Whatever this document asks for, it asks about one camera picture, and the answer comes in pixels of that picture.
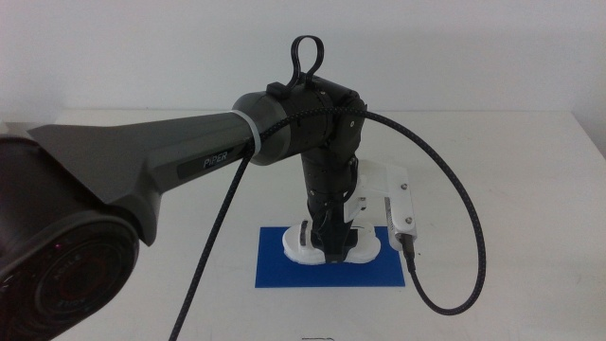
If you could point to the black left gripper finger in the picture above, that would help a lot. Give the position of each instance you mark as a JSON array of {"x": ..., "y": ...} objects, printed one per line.
[{"x": 335, "y": 246}]

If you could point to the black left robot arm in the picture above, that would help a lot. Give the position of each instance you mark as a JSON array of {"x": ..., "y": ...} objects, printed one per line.
[{"x": 118, "y": 151}]

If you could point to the blue rectangular mat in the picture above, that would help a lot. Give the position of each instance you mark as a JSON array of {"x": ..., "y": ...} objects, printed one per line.
[{"x": 284, "y": 277}]

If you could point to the white zip tie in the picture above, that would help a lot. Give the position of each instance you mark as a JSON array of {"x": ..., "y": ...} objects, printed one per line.
[{"x": 251, "y": 128}]

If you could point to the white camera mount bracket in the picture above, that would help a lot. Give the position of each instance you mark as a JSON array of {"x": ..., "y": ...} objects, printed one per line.
[{"x": 379, "y": 182}]

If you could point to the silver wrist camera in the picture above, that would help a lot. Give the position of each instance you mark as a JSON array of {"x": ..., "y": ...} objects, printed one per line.
[{"x": 402, "y": 218}]

